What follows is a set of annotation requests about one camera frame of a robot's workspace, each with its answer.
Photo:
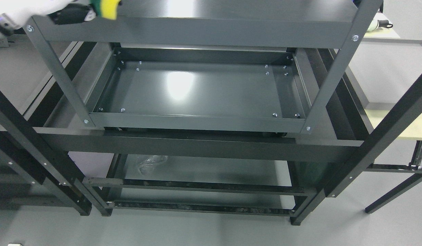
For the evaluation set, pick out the grey metal shelf cart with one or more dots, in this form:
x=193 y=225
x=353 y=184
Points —
x=205 y=65

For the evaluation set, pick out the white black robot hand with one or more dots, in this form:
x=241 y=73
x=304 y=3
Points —
x=17 y=12

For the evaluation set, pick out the green yellow sponge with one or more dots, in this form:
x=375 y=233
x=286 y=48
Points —
x=106 y=8

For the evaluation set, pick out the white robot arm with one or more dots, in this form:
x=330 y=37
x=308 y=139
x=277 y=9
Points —
x=7 y=27

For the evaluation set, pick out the beige table with black legs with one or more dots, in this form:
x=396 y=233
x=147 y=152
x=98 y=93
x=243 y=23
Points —
x=381 y=97

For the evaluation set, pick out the clear plastic bag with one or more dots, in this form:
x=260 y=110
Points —
x=146 y=164

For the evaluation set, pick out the black metal shelf rack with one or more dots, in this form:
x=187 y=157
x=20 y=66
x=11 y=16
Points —
x=50 y=158

